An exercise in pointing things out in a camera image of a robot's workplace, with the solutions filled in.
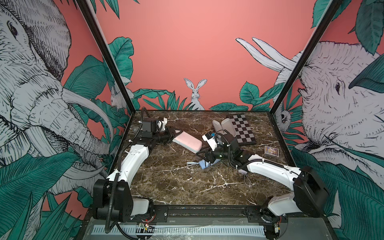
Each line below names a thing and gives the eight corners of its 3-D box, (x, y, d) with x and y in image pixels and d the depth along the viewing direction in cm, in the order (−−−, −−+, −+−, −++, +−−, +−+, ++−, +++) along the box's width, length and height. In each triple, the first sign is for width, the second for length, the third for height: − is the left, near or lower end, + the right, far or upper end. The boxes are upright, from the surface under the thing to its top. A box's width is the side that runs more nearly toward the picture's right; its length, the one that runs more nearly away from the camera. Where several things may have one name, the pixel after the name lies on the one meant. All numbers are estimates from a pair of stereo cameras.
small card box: (264, 153, 100) (265, 151, 98) (264, 147, 102) (265, 145, 101) (277, 156, 98) (278, 155, 96) (277, 150, 101) (278, 149, 99)
